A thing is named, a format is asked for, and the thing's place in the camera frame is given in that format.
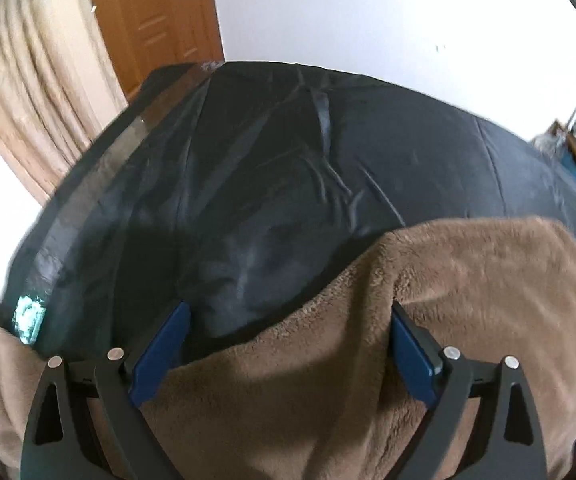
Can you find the panelled wooden door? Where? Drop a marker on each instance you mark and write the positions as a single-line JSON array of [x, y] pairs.
[[157, 20]]

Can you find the beige curtain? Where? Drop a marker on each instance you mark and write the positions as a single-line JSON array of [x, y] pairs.
[[42, 85]]

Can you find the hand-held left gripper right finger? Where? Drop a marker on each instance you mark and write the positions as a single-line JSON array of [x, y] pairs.
[[413, 355]]

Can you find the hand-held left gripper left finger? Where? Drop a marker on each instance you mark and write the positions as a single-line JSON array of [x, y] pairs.
[[160, 355]]

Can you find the brown fleece garment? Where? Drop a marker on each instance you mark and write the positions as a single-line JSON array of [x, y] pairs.
[[368, 360]]

